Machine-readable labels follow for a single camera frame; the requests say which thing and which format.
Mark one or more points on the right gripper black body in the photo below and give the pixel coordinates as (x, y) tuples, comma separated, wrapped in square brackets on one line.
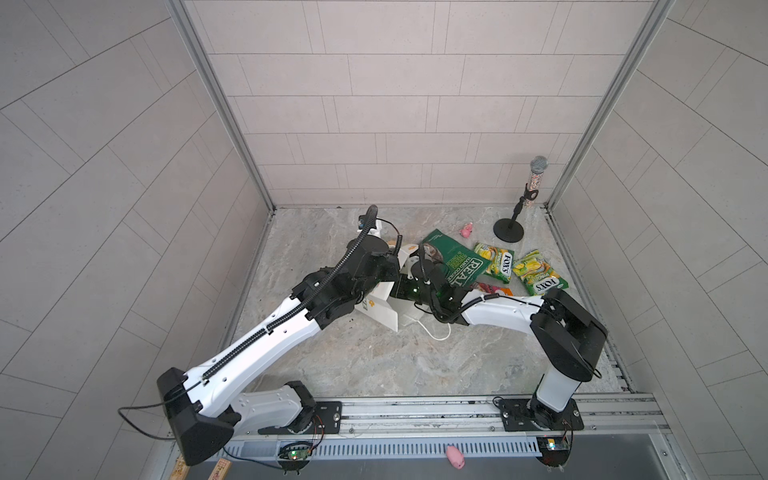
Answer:
[(411, 290)]

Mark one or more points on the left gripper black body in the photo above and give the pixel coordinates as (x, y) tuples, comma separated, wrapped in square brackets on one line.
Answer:
[(383, 270)]

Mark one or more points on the white paper bag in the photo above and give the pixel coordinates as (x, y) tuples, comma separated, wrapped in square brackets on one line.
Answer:
[(382, 306)]

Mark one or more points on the green REAL crisps bag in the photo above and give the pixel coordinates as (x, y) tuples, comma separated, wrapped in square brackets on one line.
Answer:
[(460, 265)]

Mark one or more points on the orange pink Fox's candy bag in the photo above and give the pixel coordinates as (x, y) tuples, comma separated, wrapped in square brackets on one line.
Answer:
[(493, 289)]

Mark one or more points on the yellow green Fox's candy bag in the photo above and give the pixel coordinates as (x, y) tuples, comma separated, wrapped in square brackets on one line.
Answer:
[(500, 261)]

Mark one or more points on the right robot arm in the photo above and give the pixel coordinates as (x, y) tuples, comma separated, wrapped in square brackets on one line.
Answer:
[(571, 337)]

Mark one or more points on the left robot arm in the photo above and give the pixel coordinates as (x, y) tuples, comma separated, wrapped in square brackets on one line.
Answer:
[(199, 404)]

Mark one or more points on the pink toy on table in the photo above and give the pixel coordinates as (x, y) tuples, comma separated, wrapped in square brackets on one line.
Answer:
[(467, 230)]

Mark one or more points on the black microphone stand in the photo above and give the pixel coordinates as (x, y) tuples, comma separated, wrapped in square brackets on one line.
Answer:
[(509, 229)]

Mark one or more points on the silver microphone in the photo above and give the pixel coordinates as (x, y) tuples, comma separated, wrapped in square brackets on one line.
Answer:
[(532, 188)]

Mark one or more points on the right circuit board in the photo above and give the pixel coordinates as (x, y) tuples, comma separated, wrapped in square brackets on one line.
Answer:
[(555, 451)]

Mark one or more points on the circuit board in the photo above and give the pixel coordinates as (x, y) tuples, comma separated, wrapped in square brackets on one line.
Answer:
[(295, 456), (555, 451)]

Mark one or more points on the left circuit board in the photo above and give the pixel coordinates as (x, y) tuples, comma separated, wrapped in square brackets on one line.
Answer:
[(295, 456)]

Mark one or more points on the wooden block right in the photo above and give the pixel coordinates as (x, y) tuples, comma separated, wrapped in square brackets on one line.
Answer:
[(220, 470)]

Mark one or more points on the wooden block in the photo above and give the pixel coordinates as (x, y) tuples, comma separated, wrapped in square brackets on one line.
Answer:
[(180, 470), (220, 470)]

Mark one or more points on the wooden block left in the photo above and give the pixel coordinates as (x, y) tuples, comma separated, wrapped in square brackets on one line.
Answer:
[(180, 470)]

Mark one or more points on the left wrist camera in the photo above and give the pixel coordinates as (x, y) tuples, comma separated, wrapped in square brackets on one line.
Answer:
[(375, 230)]

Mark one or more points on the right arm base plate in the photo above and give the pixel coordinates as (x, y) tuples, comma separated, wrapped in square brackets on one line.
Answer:
[(532, 415)]

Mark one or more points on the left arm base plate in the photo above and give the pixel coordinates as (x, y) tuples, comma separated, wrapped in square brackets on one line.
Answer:
[(324, 416)]

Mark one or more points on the pink toy on rail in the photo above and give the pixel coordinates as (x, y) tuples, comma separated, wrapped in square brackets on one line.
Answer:
[(455, 457)]

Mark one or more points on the aluminium rail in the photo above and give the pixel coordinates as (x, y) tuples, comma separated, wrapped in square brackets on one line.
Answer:
[(442, 416)]

